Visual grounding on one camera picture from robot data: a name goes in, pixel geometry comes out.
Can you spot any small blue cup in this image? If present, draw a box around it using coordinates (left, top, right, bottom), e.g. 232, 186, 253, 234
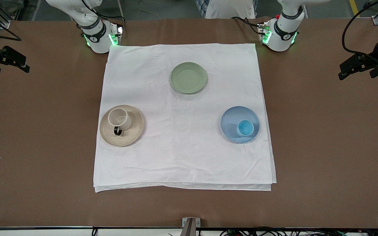
236, 119, 255, 137

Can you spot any white mug black handle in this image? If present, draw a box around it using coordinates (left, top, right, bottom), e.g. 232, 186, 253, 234
107, 108, 132, 136

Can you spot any blue plate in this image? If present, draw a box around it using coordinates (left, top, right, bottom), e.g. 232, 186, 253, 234
220, 106, 260, 144

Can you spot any beige ribbed plate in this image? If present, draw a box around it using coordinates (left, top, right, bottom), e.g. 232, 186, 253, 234
99, 105, 144, 147

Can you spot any green plate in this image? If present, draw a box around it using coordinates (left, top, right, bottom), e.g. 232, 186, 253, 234
170, 62, 208, 94

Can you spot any person in white apron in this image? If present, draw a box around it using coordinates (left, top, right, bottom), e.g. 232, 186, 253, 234
196, 0, 258, 19

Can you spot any white cloth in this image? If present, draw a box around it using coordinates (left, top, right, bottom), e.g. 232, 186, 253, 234
93, 43, 277, 193

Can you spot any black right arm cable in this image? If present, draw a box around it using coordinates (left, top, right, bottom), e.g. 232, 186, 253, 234
0, 8, 22, 41

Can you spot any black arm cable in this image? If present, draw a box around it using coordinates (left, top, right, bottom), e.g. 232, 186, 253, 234
0, 8, 22, 41
342, 0, 378, 56

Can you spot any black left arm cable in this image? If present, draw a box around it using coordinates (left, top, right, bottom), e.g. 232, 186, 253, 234
342, 0, 378, 56

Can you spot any black left base cable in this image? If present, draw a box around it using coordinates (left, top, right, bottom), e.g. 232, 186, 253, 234
231, 16, 262, 35

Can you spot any metal table edge bracket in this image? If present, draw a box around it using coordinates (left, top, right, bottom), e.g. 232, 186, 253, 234
181, 217, 201, 236

